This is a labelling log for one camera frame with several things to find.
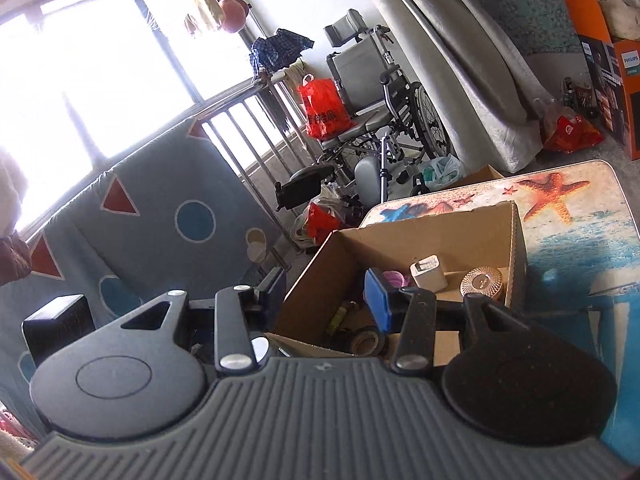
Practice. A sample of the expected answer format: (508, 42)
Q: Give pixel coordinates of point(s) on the grey wheelchair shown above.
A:
(360, 75)

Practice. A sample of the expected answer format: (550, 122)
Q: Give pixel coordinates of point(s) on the white and green bottle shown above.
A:
(336, 320)

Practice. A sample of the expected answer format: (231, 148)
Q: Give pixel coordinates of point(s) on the red and white plastic bag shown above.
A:
(320, 222)

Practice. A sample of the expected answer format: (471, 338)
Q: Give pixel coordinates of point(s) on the white and green plastic bag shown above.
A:
(442, 172)

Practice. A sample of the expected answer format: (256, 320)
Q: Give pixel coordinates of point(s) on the blue checked cloth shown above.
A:
(280, 47)

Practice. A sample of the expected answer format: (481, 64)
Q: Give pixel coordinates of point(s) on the brown cloth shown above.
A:
(15, 260)

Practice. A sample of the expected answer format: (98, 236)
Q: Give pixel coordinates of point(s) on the metal railing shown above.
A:
(250, 160)

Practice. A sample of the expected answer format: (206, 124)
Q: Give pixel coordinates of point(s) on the round gold tin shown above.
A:
(481, 284)

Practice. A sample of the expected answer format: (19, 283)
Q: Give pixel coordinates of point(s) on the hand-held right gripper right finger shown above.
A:
(377, 300)

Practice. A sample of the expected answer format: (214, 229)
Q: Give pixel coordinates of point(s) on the white and grey charger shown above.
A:
(429, 272)

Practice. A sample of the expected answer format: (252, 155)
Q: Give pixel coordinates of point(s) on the window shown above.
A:
(100, 85)

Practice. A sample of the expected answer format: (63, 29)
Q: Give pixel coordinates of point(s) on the dark bottles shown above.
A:
(580, 97)

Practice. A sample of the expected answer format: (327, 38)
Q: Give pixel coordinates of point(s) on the blue ocean printed mat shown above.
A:
(590, 240)

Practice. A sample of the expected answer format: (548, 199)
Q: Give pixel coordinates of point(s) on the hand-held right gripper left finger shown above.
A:
(275, 295)

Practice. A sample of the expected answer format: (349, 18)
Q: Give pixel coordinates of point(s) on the black tape roll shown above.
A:
(367, 342)

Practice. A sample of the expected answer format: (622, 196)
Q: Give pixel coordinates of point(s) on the hanging yellowish cloth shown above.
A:
(207, 10)

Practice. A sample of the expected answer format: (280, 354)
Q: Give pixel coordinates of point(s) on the grey blanket with shapes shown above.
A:
(150, 240)

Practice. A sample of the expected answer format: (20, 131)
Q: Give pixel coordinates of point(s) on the small brown cardboard box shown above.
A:
(475, 177)

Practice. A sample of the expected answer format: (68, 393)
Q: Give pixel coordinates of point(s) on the red and clear plastic bag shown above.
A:
(570, 132)

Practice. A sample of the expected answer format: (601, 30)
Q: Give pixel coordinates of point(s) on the orange and black carton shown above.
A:
(620, 95)

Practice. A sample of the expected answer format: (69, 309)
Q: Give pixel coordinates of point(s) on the grey wrapped mattress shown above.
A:
(450, 60)

